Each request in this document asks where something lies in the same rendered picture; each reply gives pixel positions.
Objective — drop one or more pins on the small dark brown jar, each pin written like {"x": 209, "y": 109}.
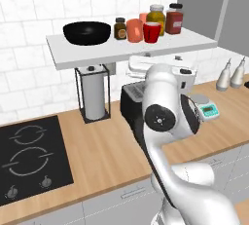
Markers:
{"x": 120, "y": 29}

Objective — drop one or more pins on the white bottle with spout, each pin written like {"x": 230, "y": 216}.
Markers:
{"x": 223, "y": 78}
{"x": 237, "y": 74}

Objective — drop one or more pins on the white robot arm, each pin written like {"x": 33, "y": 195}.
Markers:
{"x": 181, "y": 190}

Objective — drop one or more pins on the yellow jar with pale lid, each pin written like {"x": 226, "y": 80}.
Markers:
{"x": 156, "y": 15}

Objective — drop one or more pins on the orange cup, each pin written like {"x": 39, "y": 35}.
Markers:
{"x": 143, "y": 17}
{"x": 134, "y": 30}

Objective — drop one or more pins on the white paper towel roll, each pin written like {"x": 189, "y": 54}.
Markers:
{"x": 94, "y": 95}

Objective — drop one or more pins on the grey drawer front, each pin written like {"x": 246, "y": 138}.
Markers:
{"x": 231, "y": 170}
{"x": 123, "y": 207}

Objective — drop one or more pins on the red cup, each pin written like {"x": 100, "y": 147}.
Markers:
{"x": 151, "y": 33}

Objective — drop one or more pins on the grey hob knob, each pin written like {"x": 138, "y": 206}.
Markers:
{"x": 46, "y": 181}
{"x": 11, "y": 192}

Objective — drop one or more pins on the black bowl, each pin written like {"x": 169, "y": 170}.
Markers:
{"x": 87, "y": 33}

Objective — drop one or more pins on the teal kitchen scale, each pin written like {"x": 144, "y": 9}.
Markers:
{"x": 209, "y": 109}

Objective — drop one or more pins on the black paper towel holder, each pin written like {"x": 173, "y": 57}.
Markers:
{"x": 78, "y": 95}

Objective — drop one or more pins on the red jar with black lid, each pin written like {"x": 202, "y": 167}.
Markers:
{"x": 174, "y": 21}

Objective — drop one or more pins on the black toaster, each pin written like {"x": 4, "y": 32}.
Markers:
{"x": 131, "y": 105}

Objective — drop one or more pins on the grey wall cabinet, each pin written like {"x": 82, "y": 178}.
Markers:
{"x": 207, "y": 5}

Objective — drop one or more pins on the white wall shelf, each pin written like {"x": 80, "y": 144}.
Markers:
{"x": 129, "y": 50}

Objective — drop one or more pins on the black hob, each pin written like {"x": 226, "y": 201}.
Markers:
{"x": 30, "y": 160}

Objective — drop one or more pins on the grey wall socket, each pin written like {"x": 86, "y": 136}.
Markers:
{"x": 110, "y": 67}

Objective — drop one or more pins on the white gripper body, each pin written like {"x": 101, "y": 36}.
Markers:
{"x": 139, "y": 66}

